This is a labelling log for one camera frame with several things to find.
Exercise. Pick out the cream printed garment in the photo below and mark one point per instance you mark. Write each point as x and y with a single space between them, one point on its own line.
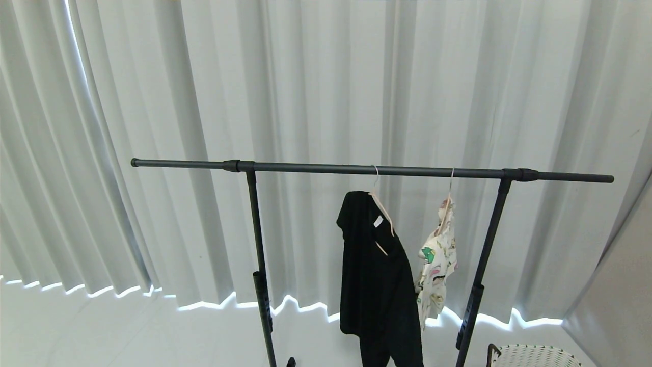
438 265

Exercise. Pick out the black T-shirt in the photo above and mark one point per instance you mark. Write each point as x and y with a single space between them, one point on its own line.
377 295

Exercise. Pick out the black clothes rack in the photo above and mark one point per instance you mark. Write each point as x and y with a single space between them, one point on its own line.
331 168

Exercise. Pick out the white curtain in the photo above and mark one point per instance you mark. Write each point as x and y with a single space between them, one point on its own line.
305 76

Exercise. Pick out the pink clothes hanger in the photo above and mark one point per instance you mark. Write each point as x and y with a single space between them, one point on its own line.
382 209
451 188

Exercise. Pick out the white laundry basket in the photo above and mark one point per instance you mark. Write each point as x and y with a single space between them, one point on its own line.
535 357

